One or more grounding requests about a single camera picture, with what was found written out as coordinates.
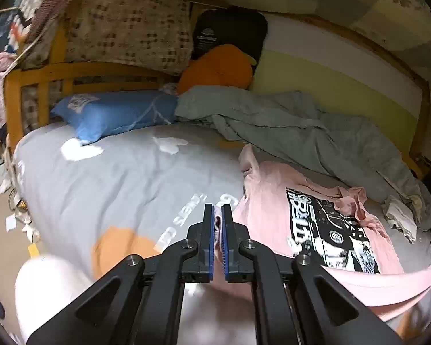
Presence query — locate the orange plush pillow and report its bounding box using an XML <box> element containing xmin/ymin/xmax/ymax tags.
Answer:
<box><xmin>176</xmin><ymin>44</ymin><xmax>253</xmax><ymax>94</ymax></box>

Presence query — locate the pink printed t-shirt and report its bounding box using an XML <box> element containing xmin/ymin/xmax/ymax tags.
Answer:
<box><xmin>233</xmin><ymin>145</ymin><xmax>431</xmax><ymax>321</ymax></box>

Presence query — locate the grey-green duvet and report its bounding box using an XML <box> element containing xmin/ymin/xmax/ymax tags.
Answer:
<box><xmin>175</xmin><ymin>86</ymin><xmax>431</xmax><ymax>231</ymax></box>

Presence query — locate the folded white garment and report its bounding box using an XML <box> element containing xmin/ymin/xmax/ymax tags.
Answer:
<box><xmin>382</xmin><ymin>195</ymin><xmax>417</xmax><ymax>244</ymax></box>

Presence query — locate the blue pillow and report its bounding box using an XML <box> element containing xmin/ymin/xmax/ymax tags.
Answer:
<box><xmin>51</xmin><ymin>90</ymin><xmax>177</xmax><ymax>145</ymax></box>

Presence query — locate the green white wall pad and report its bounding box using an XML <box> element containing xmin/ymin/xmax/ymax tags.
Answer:
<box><xmin>250</xmin><ymin>14</ymin><xmax>422</xmax><ymax>153</ymax></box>

